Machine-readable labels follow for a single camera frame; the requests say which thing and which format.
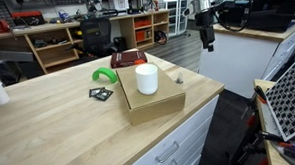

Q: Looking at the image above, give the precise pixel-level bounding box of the red toolbox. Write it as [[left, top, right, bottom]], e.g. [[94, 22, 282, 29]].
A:
[[10, 10, 47, 27]]

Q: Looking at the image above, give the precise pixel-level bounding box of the dark red book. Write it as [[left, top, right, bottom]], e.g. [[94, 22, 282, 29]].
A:
[[109, 49, 149, 69]]

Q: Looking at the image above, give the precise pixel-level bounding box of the black office chair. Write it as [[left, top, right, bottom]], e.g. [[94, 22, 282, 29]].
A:
[[69, 16, 119, 60]]

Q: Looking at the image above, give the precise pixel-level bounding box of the red bench tool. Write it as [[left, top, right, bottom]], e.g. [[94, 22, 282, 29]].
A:
[[0, 18, 11, 34]]

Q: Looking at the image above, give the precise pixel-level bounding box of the flat orange storage bin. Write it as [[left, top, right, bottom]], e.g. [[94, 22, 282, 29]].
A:
[[133, 19, 153, 29]]

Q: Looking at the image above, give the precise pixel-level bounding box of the wooden workbench with shelves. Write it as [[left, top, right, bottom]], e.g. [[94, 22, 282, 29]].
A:
[[0, 9, 173, 77]]

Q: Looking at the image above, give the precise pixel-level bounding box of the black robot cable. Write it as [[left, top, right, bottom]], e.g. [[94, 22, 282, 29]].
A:
[[212, 0, 254, 34]]

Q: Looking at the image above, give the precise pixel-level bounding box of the tall orange storage bin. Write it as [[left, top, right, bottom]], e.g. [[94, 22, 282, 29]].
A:
[[134, 28, 154, 43]]

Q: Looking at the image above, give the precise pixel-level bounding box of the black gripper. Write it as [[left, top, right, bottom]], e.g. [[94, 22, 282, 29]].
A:
[[199, 23, 217, 53]]

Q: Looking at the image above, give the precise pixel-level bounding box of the black floor bin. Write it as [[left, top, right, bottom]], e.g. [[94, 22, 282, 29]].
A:
[[112, 36, 128, 54]]

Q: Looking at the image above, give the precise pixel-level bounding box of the black teabag packet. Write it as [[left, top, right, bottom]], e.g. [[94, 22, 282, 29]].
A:
[[88, 86, 106, 98], [94, 88, 115, 103]]

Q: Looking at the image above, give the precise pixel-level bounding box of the brown cardboard box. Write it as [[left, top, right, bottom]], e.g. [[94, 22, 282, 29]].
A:
[[115, 62, 188, 127]]

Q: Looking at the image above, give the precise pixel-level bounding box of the black white checkerboard panel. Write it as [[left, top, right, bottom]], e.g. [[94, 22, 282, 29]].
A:
[[263, 60, 295, 143]]

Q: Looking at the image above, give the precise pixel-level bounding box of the white drawer cabinet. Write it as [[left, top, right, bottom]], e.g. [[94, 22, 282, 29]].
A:
[[117, 93, 224, 165]]

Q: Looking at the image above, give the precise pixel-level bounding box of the black coiled cable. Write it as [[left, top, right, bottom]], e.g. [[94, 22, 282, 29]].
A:
[[153, 30, 169, 46]]

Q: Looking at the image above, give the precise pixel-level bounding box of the white drawer rack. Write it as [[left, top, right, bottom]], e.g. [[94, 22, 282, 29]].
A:
[[164, 0, 193, 38]]

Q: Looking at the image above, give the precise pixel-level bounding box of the black equipment case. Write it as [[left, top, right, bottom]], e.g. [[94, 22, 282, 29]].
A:
[[217, 0, 295, 36]]

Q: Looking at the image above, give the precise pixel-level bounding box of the long metal drawer handle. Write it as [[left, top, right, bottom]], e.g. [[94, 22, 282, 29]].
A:
[[154, 139, 181, 164]]

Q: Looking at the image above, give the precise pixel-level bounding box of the grey flat panel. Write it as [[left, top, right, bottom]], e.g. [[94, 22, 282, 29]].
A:
[[0, 48, 35, 65]]

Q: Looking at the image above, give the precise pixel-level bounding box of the white ceramic mug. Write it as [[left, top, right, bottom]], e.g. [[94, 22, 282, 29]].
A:
[[134, 63, 160, 96]]

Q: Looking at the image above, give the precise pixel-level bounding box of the small wooden side table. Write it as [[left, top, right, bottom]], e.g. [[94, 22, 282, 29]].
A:
[[252, 77, 292, 165]]

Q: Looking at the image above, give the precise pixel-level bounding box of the white counter with wooden top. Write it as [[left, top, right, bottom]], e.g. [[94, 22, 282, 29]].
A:
[[196, 19, 295, 101]]

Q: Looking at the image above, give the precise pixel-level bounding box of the green plastic arc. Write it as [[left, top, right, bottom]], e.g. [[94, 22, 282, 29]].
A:
[[91, 66, 120, 86]]

